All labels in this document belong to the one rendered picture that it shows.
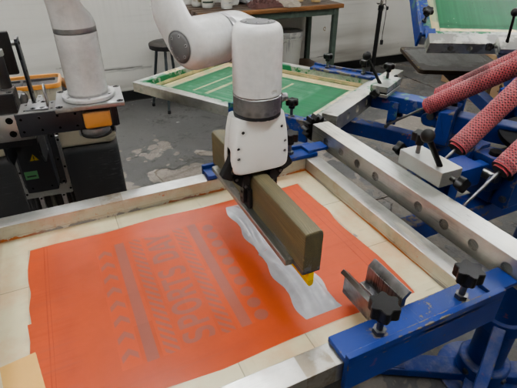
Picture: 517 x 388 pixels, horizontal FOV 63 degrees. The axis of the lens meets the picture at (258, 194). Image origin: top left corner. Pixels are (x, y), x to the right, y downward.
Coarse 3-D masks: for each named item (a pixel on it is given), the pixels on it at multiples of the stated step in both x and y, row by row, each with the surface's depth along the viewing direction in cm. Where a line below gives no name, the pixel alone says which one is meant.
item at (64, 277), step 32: (288, 192) 102; (160, 224) 91; (224, 224) 91; (320, 224) 91; (32, 256) 82; (64, 256) 82; (96, 256) 82; (32, 288) 75; (64, 288) 75; (96, 288) 75; (32, 320) 68
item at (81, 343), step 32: (256, 256) 82; (352, 256) 82; (256, 288) 75; (64, 320) 68; (96, 320) 68; (288, 320) 68; (320, 320) 68; (32, 352) 63; (64, 352) 63; (96, 352) 63; (192, 352) 63; (224, 352) 63; (256, 352) 63; (64, 384) 59; (96, 384) 59; (128, 384) 59; (160, 384) 59
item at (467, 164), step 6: (462, 156) 99; (456, 162) 96; (462, 162) 96; (468, 162) 96; (474, 162) 96; (462, 168) 94; (468, 168) 94; (474, 168) 94; (480, 168) 95; (414, 174) 92; (462, 174) 93; (468, 174) 94; (474, 174) 95; (480, 174) 96; (474, 180) 96; (432, 186) 91; (444, 186) 93; (444, 192) 94
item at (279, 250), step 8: (216, 168) 87; (224, 184) 82; (232, 184) 81; (232, 192) 79; (240, 200) 77; (248, 216) 73; (256, 216) 72; (256, 224) 71; (264, 224) 71; (264, 232) 69; (272, 240) 67; (272, 248) 66; (280, 248) 65; (280, 256) 64; (288, 256) 64; (288, 264) 64
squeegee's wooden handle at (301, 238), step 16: (224, 144) 82; (224, 160) 83; (256, 176) 71; (256, 192) 71; (272, 192) 67; (256, 208) 73; (272, 208) 66; (288, 208) 63; (272, 224) 68; (288, 224) 62; (304, 224) 60; (288, 240) 63; (304, 240) 58; (320, 240) 59; (304, 256) 60; (320, 256) 61; (304, 272) 61
